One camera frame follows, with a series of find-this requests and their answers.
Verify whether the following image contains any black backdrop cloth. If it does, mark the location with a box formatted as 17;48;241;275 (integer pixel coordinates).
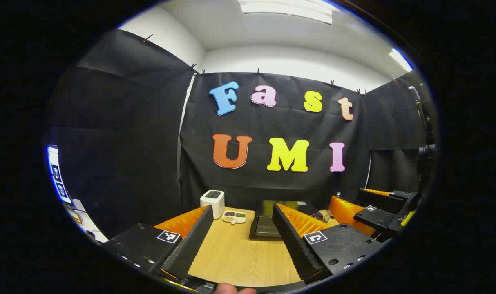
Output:
46;29;436;229

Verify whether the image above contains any white divided snack dish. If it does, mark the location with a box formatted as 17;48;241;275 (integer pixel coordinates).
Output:
222;210;247;224

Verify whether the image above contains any ceiling light panel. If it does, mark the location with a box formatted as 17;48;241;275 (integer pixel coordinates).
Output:
238;0;333;25
389;48;414;72

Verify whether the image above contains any white side desk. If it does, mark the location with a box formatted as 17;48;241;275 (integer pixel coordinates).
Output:
64;199;109;242

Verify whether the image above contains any black electric oven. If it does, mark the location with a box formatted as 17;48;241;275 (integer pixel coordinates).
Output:
249;200;325;241

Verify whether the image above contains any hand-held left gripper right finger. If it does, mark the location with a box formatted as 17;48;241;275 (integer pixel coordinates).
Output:
271;203;387;285

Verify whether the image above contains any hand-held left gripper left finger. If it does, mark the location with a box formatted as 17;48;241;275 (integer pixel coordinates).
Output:
103;204;214;282

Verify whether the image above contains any white toaster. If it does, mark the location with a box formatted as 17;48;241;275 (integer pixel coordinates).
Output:
200;189;225;220

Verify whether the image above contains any computer monitor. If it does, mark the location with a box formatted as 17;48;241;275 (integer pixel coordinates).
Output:
47;145;73;204

